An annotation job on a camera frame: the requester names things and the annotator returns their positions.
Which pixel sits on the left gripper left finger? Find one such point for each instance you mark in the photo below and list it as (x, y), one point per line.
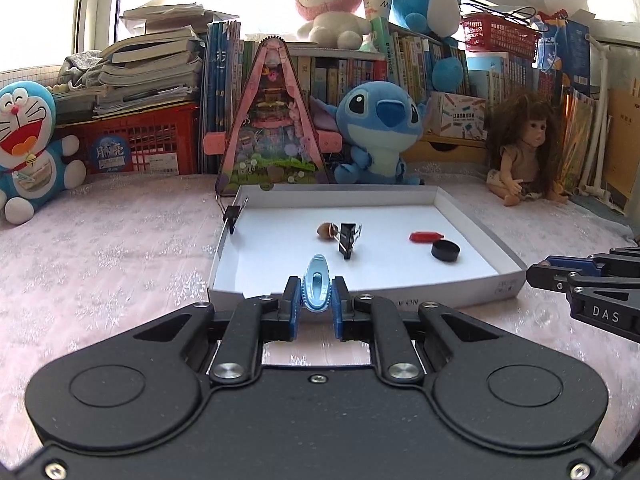
(243, 332)

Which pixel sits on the black round lid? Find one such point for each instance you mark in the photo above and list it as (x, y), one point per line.
(445, 250)

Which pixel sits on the blue Stitch plush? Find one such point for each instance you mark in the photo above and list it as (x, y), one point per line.
(379, 121)

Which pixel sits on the blue white plush toy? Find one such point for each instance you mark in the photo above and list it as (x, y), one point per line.
(437, 18)

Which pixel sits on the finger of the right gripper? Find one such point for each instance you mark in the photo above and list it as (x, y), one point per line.
(607, 281)

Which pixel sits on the black binder clip on edge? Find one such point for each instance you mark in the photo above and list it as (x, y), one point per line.
(231, 213)

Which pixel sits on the pink triangular toy house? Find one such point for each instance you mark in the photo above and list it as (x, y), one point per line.
(272, 139)

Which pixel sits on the red wire basket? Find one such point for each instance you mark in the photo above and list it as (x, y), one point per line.
(485, 32)

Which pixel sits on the white pencil print box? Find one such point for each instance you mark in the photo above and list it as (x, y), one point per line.
(457, 117)

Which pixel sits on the red plastic crate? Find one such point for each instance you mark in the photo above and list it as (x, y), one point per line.
(161, 140)

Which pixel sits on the Doraemon plush toy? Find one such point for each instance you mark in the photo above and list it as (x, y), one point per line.
(34, 166)

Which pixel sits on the brown haired doll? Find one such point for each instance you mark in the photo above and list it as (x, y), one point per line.
(523, 144)

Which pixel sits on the wooden drawer shelf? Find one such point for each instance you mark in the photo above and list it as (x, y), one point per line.
(442, 149)

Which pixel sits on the row of shelf books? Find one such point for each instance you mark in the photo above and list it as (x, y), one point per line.
(421, 65)

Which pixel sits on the light blue plastic clip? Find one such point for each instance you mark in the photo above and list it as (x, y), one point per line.
(317, 285)

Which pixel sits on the red crayon in tray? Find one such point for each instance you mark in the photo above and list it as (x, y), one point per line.
(424, 237)

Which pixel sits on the pink white bunny plush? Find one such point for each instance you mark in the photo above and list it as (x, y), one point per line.
(332, 24)

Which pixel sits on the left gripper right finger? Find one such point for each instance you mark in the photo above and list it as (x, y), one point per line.
(377, 322)

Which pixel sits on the black binder clip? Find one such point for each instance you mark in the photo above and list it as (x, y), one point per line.
(231, 213)
(347, 235)

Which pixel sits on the stack of books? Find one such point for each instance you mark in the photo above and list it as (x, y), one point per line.
(159, 62)

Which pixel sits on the brown walnut in tray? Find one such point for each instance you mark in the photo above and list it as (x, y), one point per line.
(328, 231)

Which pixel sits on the white cardboard tray box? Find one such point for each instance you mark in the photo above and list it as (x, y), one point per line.
(276, 237)

